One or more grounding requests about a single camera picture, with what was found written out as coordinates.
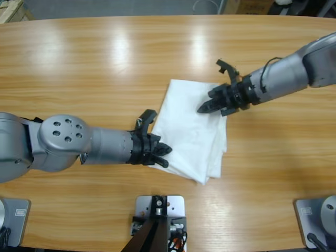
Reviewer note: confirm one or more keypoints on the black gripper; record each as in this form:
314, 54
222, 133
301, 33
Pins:
232, 97
145, 148

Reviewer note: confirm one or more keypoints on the white t-shirt with small print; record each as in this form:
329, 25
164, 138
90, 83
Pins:
194, 131

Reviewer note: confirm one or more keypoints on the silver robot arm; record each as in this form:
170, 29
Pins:
294, 76
65, 144

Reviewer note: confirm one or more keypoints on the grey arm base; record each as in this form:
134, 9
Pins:
315, 218
18, 223

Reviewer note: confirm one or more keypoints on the black clamp block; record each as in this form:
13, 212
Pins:
179, 226

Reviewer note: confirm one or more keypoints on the yellow box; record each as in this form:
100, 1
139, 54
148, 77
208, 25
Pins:
233, 6

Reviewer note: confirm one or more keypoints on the brown cardboard box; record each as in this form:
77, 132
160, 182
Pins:
254, 6

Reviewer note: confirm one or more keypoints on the cardboard boxes stack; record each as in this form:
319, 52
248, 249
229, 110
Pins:
13, 10

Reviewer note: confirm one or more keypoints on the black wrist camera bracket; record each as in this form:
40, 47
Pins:
228, 71
147, 119

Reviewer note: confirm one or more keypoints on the white mount plate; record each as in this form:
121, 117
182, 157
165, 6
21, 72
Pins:
176, 206

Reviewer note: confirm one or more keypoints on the grey metal frame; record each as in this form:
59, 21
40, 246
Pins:
309, 8

